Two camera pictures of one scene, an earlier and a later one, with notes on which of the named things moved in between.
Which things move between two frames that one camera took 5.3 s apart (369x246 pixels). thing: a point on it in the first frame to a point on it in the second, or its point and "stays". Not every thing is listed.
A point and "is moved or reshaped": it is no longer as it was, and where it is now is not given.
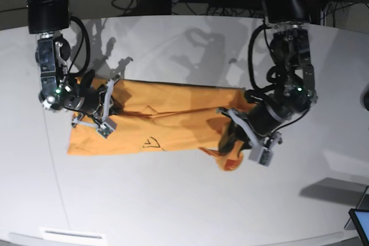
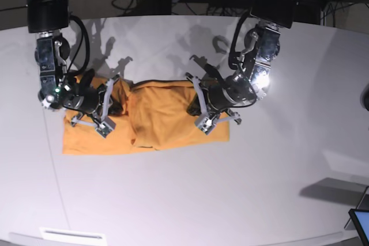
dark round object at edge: (364, 98) stays
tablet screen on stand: (360, 217) stays
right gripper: (259, 124) to (209, 116)
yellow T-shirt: (157, 117) is moved or reshaped
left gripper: (95, 103) stays
